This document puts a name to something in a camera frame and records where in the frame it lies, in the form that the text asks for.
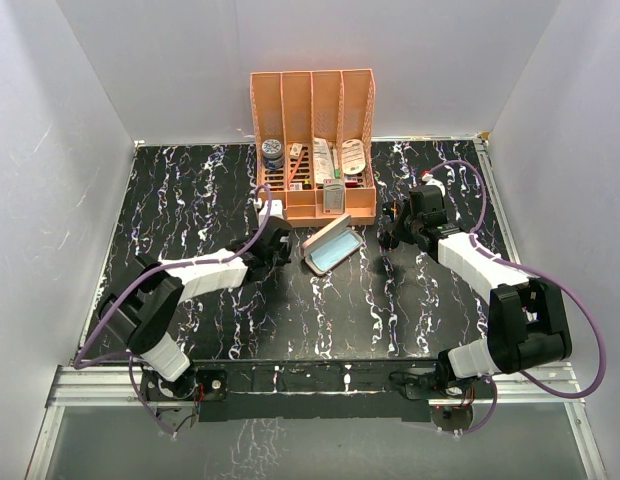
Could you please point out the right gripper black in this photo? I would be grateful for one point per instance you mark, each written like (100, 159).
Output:
(406, 237)

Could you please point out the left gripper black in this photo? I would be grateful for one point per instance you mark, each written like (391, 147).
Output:
(284, 258)

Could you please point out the black sunglasses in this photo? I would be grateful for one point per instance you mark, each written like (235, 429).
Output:
(392, 232)

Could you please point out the blue cleaning cloth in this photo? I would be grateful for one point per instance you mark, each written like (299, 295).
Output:
(327, 256)

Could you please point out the pink glasses case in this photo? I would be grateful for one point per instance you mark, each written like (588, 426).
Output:
(324, 236)

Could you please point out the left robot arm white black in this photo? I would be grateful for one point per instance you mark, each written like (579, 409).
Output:
(144, 300)

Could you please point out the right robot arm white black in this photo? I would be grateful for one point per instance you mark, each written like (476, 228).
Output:
(527, 323)

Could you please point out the grey white small box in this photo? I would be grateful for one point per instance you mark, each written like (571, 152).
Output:
(333, 197)

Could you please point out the oval beige tag package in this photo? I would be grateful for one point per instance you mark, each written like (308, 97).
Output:
(353, 160)

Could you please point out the white tube package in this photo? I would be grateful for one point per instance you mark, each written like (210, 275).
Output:
(322, 160)

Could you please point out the red pencil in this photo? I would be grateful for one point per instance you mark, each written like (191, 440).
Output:
(296, 166)

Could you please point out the blue white round tin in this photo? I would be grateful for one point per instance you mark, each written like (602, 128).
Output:
(272, 154)

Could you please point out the small white card box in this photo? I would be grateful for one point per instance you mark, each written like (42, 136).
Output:
(295, 150)

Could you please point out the orange desk organizer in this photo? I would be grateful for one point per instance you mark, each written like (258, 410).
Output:
(295, 107)

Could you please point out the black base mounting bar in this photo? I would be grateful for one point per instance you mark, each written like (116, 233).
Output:
(220, 391)

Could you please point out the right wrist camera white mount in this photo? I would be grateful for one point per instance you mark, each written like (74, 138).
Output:
(428, 179)

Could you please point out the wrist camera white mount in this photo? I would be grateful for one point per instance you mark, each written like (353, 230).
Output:
(428, 179)
(275, 209)

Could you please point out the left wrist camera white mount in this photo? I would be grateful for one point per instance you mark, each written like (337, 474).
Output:
(275, 209)

